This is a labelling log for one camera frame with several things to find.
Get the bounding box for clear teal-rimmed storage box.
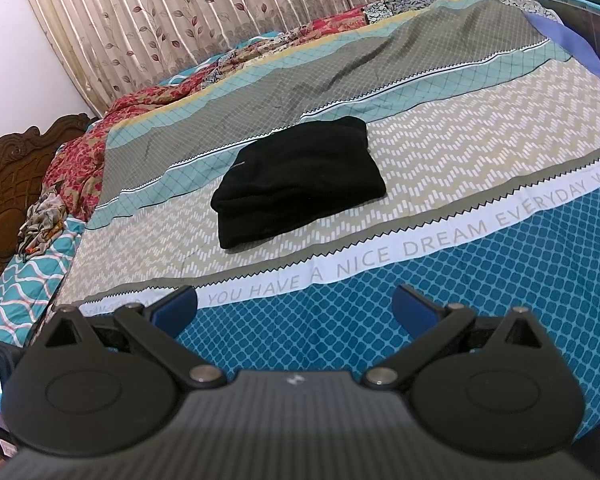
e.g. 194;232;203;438
527;0;600;81

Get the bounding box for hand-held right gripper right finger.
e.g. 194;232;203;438
365;284;557;391

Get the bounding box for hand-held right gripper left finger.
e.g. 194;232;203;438
29;285;227;391

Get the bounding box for teal wave-patterned pillow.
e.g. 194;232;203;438
0;215;87;348

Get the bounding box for carved wooden headboard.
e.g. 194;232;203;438
0;112;100;307

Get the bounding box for black pants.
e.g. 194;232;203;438
211;116;387;250

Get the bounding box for patterned striped bedsheet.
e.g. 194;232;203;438
0;0;600;441

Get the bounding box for floral leaf curtain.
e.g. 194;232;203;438
14;0;463;117

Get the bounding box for purple sheet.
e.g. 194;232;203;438
524;10;600;92

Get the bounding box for black and white patterned cloth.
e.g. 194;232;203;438
362;0;463;25

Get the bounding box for red floral blanket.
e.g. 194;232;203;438
42;15;368;221

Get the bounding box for crumpled multicolour scarf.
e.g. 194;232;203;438
17;191;73;262

